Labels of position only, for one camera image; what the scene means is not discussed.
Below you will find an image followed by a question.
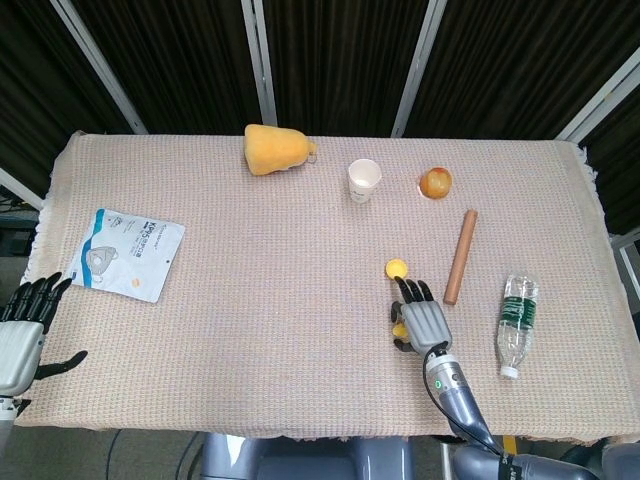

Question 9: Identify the blue white mask package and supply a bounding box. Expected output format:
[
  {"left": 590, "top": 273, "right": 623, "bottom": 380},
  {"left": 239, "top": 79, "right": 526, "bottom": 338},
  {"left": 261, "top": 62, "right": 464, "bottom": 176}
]
[{"left": 66, "top": 208, "right": 187, "bottom": 304}]

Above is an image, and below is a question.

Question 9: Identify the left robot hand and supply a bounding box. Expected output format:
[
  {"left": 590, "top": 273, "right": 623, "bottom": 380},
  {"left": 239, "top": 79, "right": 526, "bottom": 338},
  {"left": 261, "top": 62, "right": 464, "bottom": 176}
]
[{"left": 0, "top": 271, "right": 89, "bottom": 399}]

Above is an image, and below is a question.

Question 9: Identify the orange fruit jelly cup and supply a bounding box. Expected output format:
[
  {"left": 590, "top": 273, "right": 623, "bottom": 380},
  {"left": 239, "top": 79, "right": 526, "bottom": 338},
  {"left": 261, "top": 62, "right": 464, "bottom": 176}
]
[{"left": 416, "top": 166, "right": 454, "bottom": 201}]

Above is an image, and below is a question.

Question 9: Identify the beige woven tablecloth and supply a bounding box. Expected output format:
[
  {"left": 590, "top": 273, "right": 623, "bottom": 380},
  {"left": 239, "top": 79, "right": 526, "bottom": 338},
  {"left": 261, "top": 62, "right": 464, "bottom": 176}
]
[{"left": 13, "top": 130, "right": 633, "bottom": 446}]

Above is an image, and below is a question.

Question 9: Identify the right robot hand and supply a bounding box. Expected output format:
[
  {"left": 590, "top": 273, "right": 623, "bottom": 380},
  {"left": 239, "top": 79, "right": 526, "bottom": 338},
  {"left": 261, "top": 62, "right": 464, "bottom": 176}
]
[{"left": 389, "top": 275, "right": 454, "bottom": 359}]

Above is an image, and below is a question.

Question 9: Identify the clear plastic water bottle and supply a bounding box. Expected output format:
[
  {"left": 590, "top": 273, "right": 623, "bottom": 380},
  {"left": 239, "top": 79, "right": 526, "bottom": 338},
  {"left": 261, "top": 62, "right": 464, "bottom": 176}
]
[{"left": 495, "top": 274, "right": 541, "bottom": 380}]

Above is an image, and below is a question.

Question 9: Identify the grey robot torso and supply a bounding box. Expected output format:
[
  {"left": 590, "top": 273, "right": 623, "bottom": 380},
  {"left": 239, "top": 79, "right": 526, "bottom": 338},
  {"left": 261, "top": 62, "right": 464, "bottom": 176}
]
[{"left": 198, "top": 432, "right": 412, "bottom": 480}]

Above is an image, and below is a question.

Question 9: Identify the wooden rolling pin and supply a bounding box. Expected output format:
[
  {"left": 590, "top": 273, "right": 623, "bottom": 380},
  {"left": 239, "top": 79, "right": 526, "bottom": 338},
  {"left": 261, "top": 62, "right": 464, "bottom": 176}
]
[{"left": 443, "top": 209, "right": 479, "bottom": 306}]

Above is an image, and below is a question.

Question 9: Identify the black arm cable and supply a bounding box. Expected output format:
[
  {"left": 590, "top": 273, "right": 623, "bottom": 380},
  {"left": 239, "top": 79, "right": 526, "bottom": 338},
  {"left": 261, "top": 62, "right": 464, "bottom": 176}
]
[{"left": 422, "top": 352, "right": 504, "bottom": 454}]

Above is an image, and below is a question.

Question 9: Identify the white metal frame post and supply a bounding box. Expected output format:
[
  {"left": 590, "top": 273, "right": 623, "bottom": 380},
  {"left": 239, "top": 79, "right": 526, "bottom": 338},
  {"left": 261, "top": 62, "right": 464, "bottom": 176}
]
[
  {"left": 0, "top": 166, "right": 45, "bottom": 211},
  {"left": 390, "top": 0, "right": 449, "bottom": 139},
  {"left": 240, "top": 0, "right": 279, "bottom": 127},
  {"left": 555, "top": 53, "right": 640, "bottom": 144},
  {"left": 48, "top": 0, "right": 149, "bottom": 135}
]

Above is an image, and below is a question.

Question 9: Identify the yellow plush toy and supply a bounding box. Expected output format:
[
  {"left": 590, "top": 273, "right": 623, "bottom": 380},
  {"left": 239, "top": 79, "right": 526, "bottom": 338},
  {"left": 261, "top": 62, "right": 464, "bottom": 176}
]
[{"left": 243, "top": 123, "right": 320, "bottom": 177}]

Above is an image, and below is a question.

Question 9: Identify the dark ribbed backdrop curtain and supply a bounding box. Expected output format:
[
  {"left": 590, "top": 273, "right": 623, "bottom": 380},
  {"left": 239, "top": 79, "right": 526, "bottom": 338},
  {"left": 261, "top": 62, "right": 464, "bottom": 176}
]
[{"left": 0, "top": 0, "right": 640, "bottom": 236}]

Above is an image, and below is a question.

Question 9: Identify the white paper cup stack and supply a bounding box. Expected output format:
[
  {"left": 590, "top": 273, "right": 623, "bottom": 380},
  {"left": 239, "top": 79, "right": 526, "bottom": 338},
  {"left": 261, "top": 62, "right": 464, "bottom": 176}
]
[{"left": 347, "top": 158, "right": 383, "bottom": 205}]

